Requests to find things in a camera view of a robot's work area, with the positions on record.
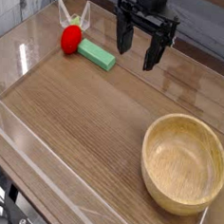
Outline light wooden bowl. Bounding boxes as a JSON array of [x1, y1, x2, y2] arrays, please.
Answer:
[[140, 113, 224, 216]]

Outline clear acrylic table barrier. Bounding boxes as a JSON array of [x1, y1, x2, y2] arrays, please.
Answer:
[[0, 5, 224, 224]]

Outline red plush strawberry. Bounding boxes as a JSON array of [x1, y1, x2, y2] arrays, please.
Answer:
[[60, 16, 83, 54]]

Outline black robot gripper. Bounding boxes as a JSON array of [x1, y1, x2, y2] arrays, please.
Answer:
[[115, 0, 180, 71]]

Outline black table leg clamp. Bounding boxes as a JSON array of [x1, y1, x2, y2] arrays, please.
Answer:
[[4, 183, 32, 224]]

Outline green rectangular block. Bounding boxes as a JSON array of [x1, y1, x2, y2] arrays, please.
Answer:
[[78, 39, 116, 71]]

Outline clear acrylic corner bracket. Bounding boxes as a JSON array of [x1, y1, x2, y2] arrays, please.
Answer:
[[58, 0, 91, 31]]

